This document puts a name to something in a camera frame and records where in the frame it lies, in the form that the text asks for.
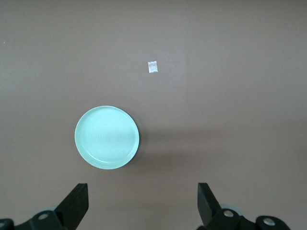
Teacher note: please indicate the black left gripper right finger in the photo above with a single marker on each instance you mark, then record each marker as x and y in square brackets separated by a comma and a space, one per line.
[211, 210]

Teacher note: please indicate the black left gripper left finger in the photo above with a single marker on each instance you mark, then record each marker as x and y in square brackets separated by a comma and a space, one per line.
[69, 210]

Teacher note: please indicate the pale green round plate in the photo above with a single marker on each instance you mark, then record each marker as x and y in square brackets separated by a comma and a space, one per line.
[106, 137]

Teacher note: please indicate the brown table cover sheet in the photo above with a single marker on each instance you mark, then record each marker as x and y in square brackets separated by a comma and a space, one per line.
[216, 107]

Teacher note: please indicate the small square tape patch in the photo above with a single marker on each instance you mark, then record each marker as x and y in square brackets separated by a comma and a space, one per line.
[152, 67]

